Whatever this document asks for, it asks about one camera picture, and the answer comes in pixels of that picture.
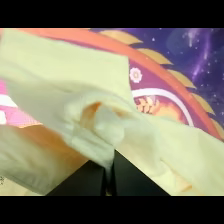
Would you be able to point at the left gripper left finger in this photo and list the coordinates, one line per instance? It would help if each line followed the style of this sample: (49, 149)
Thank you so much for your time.
(86, 181)

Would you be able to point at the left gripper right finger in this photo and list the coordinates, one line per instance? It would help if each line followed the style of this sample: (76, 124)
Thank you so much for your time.
(133, 180)

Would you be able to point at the pale yellow garment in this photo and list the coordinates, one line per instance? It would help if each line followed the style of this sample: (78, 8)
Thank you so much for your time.
(66, 96)

